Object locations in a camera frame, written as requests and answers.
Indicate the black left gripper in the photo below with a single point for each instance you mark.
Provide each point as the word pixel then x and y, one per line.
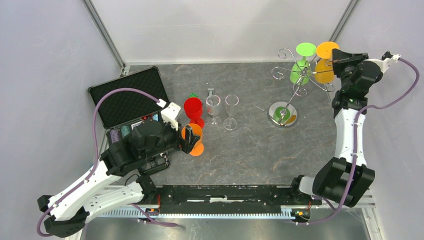
pixel 187 147

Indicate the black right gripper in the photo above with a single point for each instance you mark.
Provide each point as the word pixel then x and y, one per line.
pixel 341 58

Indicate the orange plastic wine glass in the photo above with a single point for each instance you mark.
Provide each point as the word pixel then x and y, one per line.
pixel 192 137

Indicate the yellow plastic wine glass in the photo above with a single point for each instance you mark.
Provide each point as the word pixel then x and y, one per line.
pixel 324 70

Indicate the red plastic wine glass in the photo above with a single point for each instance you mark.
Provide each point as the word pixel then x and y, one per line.
pixel 193 109

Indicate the green plastic wine glass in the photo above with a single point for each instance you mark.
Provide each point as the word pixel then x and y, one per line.
pixel 301 71

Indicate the clear wine glass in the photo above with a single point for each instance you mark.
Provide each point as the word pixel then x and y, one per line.
pixel 213 103
pixel 231 105

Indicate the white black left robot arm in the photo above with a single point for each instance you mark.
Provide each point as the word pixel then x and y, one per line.
pixel 94 193

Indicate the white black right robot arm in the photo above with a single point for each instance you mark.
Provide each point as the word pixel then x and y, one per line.
pixel 346 177

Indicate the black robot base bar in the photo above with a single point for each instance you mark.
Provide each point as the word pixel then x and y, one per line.
pixel 226 199

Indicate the grey toy column piece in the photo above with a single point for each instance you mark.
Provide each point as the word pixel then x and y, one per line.
pixel 210 91

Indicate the black poker chip case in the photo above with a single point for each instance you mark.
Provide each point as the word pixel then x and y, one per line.
pixel 133 122

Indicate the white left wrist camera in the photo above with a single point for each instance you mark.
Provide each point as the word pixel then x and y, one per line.
pixel 171 114

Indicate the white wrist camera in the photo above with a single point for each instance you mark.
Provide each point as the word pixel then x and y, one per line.
pixel 171 114
pixel 386 61

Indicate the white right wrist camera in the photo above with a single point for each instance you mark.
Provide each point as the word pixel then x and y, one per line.
pixel 386 61

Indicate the chrome wire glass rack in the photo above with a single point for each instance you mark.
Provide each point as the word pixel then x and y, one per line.
pixel 283 114

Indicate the aluminium frame rail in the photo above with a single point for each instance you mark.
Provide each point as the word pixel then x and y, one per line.
pixel 101 27

